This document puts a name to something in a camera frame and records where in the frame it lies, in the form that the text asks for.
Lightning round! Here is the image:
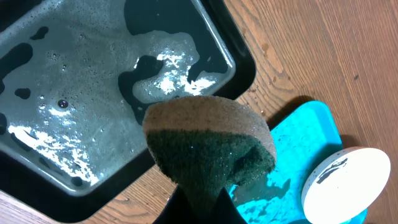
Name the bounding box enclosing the black water basin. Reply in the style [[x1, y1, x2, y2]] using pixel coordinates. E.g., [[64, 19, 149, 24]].
[[1, 0, 256, 223]]

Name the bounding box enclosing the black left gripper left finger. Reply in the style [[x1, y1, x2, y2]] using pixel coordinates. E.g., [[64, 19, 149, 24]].
[[153, 186, 197, 224]]

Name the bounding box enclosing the green yellow sponge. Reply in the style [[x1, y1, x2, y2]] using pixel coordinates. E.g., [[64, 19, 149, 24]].
[[142, 96, 277, 218]]

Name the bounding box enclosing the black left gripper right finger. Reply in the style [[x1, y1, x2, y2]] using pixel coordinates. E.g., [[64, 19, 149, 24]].
[[211, 188, 246, 224]]

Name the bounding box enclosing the white plate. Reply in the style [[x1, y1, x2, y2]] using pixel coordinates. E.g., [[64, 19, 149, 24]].
[[301, 146, 391, 223]]

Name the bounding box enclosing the blue plastic tray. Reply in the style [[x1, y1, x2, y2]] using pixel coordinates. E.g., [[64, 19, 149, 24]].
[[228, 100, 368, 224]]

